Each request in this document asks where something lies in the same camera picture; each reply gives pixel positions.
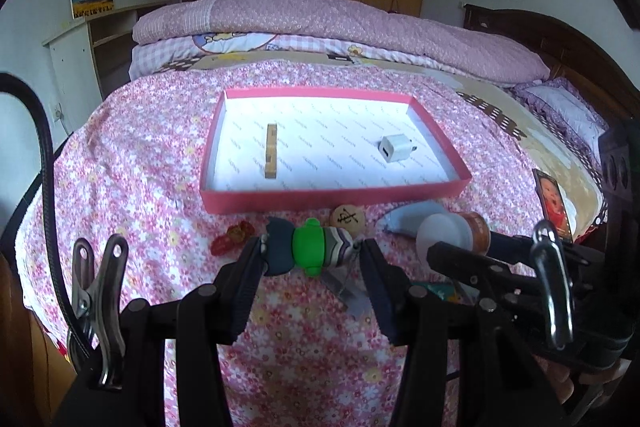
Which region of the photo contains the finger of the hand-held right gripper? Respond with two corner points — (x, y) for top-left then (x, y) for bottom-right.
(427, 241), (547, 309)
(487, 231), (593, 269)

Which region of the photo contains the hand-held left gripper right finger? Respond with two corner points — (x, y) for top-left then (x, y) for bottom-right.
(360, 238), (556, 427)

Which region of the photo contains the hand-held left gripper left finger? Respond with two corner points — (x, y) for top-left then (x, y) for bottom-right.
(120, 234), (266, 427)

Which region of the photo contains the red toy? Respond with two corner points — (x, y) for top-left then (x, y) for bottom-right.
(210, 221), (256, 258)

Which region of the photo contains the white-capped orange label bottle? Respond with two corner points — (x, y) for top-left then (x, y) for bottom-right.
(416, 211), (492, 269)

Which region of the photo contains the green and grey toy figure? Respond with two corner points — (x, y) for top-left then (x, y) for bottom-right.
(262, 217), (362, 279)

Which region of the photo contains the shallow red cardboard box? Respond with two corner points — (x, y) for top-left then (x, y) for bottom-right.
(200, 88), (473, 215)

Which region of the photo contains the person's right hand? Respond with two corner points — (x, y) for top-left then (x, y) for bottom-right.
(542, 359), (579, 407)

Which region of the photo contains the photo card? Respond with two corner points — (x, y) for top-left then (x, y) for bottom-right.
(532, 169), (574, 244)

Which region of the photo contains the metal spring clamp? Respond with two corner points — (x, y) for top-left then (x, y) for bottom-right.
(531, 221), (575, 349)
(71, 234), (130, 392)

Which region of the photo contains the light blue oval pouch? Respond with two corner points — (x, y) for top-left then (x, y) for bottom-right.
(384, 201), (451, 239)

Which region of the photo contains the round wooden chess piece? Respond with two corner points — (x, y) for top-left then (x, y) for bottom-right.
(331, 205), (362, 233)

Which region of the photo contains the wooden block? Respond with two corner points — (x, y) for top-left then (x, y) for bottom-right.
(265, 124), (279, 180)

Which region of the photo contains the white charger adapter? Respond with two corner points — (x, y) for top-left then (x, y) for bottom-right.
(378, 134), (418, 164)

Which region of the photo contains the lilac pillow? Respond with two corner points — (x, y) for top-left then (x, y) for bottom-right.
(509, 77), (610, 170)

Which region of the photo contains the pink floral bedsheet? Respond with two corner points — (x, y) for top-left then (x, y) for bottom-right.
(15, 59), (568, 427)

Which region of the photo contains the dark wooden headboard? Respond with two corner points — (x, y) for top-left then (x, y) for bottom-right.
(462, 3), (640, 138)

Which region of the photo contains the brown wooden furniture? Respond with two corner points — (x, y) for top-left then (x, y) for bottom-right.
(0, 252), (68, 427)

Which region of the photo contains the folded pink quilt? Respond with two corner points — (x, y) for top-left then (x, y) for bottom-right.
(131, 0), (552, 88)

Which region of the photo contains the white shelf desk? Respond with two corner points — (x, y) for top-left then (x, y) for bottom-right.
(42, 2), (169, 135)

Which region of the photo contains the black flexible hose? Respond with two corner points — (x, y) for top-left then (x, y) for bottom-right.
(0, 72), (101, 360)

